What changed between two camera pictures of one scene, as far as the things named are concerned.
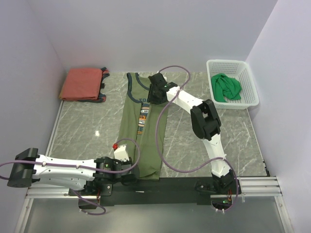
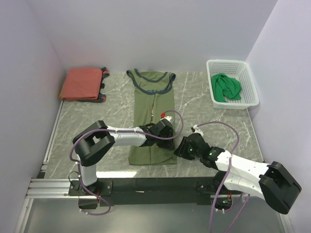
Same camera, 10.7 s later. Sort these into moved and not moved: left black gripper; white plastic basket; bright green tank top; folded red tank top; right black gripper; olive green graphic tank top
Moved: right black gripper; olive green graphic tank top; left black gripper
Not moved: bright green tank top; folded red tank top; white plastic basket
